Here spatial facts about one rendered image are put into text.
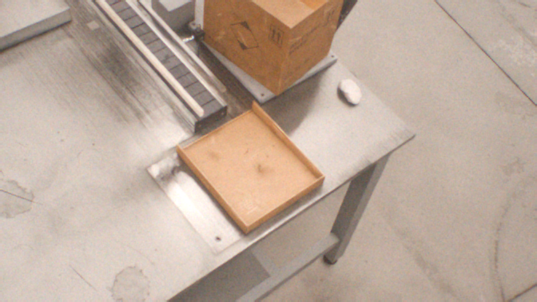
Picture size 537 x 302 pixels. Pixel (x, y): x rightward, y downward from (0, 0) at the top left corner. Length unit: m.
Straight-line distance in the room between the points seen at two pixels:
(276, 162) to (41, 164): 0.61
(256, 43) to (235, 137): 0.26
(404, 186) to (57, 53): 1.54
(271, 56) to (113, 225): 0.61
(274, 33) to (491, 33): 2.05
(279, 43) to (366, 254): 1.15
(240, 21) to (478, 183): 1.52
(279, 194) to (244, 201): 0.09
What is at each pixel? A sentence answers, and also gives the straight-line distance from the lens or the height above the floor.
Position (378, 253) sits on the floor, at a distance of 2.68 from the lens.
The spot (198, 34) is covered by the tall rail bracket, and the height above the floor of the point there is 0.97.
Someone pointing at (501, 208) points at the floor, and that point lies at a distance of 2.99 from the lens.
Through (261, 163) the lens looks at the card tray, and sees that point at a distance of 1.79.
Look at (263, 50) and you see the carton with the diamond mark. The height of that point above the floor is 0.98.
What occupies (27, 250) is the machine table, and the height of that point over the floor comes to 0.83.
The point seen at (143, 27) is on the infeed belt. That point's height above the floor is 0.88.
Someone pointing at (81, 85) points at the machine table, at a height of 0.83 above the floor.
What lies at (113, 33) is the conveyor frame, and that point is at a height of 0.86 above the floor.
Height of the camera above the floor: 2.30
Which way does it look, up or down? 55 degrees down
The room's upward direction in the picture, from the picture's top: 12 degrees clockwise
